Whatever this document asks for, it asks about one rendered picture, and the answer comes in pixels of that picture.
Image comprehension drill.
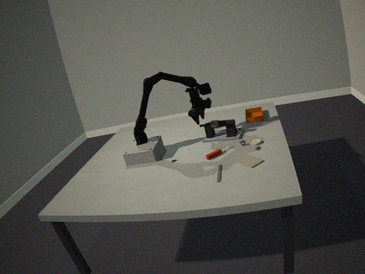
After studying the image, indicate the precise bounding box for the red-handled screwdriver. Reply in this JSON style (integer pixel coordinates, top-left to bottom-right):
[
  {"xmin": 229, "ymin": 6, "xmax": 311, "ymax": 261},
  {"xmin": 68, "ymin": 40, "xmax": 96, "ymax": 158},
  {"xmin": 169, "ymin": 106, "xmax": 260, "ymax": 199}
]
[{"xmin": 206, "ymin": 148, "xmax": 230, "ymax": 160}]

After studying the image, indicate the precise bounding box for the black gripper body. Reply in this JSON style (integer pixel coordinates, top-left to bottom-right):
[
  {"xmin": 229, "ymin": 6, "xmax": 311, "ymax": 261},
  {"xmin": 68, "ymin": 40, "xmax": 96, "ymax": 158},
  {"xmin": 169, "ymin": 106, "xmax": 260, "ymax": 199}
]
[{"xmin": 188, "ymin": 97, "xmax": 201, "ymax": 116}]

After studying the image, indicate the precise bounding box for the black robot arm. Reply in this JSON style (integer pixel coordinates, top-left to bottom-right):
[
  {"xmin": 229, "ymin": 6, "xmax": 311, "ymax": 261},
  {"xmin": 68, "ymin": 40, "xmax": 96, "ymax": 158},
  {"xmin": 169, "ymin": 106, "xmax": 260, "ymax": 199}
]
[{"xmin": 134, "ymin": 72, "xmax": 211, "ymax": 145}]

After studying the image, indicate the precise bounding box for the orange open tray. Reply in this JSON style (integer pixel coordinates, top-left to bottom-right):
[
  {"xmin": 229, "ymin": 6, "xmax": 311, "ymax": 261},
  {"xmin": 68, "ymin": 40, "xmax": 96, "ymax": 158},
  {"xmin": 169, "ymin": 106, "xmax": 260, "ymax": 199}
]
[{"xmin": 245, "ymin": 107, "xmax": 264, "ymax": 124}]

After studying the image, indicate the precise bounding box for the beige flat square plate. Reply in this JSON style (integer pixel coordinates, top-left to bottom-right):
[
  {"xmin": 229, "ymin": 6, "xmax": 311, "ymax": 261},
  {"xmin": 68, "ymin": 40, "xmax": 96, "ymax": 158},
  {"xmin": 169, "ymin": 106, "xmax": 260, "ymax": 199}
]
[{"xmin": 236, "ymin": 155, "xmax": 264, "ymax": 168}]

